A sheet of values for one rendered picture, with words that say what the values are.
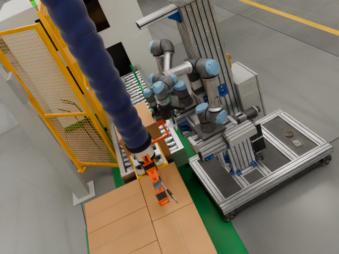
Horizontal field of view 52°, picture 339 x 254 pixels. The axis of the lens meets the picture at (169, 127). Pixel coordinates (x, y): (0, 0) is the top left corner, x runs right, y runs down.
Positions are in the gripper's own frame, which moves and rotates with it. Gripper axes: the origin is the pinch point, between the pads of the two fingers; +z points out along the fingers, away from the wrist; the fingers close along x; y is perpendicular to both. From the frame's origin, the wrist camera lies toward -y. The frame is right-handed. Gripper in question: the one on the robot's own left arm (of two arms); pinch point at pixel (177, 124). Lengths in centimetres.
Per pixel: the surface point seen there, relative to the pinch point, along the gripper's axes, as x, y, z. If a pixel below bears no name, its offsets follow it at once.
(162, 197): 30, 24, 36
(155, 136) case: -68, 40, 57
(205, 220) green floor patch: -25, 18, 144
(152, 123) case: -71, 38, 44
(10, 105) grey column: -98, 172, -7
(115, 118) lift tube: -19, 46, -7
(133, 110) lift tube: -26.4, 33.5, -4.5
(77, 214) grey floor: -73, 172, 145
